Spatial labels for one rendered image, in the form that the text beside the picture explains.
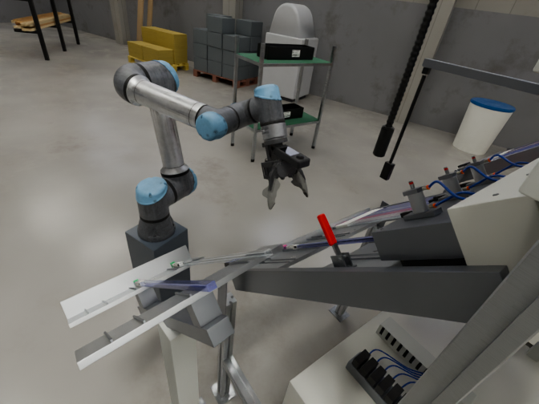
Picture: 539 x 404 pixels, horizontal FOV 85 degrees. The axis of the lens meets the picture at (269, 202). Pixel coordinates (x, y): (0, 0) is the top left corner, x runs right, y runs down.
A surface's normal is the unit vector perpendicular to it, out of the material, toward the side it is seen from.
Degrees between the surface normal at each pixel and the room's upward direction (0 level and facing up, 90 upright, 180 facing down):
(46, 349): 0
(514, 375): 0
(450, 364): 90
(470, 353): 90
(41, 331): 0
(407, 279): 90
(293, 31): 90
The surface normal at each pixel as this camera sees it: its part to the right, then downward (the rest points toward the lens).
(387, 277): -0.81, 0.26
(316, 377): 0.11, -0.81
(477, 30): -0.54, 0.43
